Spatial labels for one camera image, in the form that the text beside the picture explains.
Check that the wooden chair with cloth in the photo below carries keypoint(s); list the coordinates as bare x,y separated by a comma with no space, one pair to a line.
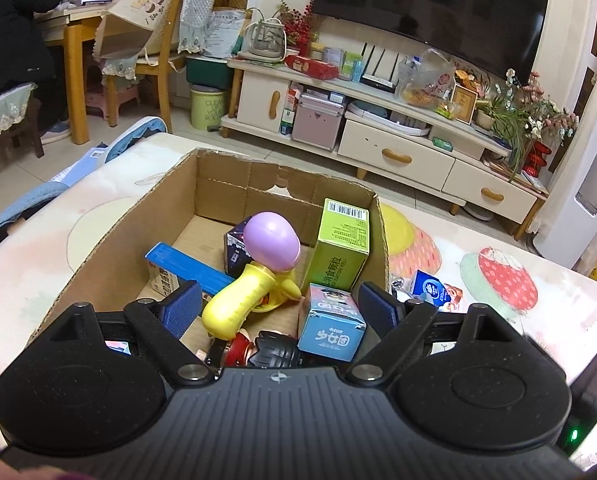
184,33

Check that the dark wooden chair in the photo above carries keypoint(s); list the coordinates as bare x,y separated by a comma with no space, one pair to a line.
19,117

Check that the dark folding cube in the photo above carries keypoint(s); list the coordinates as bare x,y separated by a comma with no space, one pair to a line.
236,255

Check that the red snack box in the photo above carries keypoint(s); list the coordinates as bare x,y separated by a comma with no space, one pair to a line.
312,68

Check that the pink storage case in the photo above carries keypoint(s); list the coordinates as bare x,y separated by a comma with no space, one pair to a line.
317,122

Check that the cream tv cabinet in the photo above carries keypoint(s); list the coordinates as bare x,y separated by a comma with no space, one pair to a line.
449,160

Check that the potted flower plant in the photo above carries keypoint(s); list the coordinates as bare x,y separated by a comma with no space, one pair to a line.
523,115

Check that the blue long box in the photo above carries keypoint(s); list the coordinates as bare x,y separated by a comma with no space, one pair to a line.
169,269

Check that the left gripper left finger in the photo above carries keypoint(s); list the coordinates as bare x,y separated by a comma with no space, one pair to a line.
160,326

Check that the yellow purple toy microphone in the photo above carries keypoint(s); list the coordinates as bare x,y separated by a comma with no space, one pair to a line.
268,279

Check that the black television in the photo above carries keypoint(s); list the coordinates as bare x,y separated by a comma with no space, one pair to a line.
494,35

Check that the plastic snack bag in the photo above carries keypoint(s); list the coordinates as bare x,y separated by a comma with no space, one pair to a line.
425,80

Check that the seated person in black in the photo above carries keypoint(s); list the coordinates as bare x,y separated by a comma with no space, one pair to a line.
25,58

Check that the red black doll figure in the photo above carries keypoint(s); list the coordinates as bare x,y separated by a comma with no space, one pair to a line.
267,350

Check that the red berry bouquet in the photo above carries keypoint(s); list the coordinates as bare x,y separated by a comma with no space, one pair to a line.
301,27

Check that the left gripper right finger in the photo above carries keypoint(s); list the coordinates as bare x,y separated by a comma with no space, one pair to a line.
395,335

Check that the green white box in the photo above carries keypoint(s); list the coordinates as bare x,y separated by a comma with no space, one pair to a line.
342,246

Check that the small blue white packet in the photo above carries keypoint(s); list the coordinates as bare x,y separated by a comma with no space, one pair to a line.
430,289

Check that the green waste bin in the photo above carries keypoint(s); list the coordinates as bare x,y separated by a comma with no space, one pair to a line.
207,106

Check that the wooden dining table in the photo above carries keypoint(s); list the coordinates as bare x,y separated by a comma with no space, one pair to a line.
71,29

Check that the light blue cartoon box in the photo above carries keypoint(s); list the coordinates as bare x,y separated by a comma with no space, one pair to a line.
331,325

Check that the large cardboard box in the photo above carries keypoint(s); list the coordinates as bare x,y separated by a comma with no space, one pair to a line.
193,207

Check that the glass teapot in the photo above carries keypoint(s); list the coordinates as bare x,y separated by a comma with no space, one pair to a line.
263,39

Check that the paper tote bag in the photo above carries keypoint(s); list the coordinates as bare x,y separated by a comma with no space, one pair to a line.
129,28

